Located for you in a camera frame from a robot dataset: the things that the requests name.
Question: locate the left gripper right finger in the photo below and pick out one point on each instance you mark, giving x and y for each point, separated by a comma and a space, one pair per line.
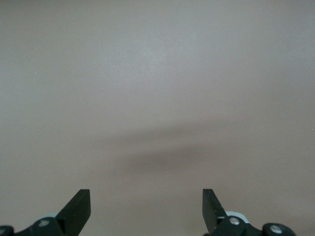
210, 211

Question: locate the black left camera bracket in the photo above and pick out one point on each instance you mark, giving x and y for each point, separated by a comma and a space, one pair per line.
37, 231

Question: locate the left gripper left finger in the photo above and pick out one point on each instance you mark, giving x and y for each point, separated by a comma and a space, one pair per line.
76, 214

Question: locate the brown table mat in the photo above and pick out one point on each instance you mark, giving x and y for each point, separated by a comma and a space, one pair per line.
157, 49

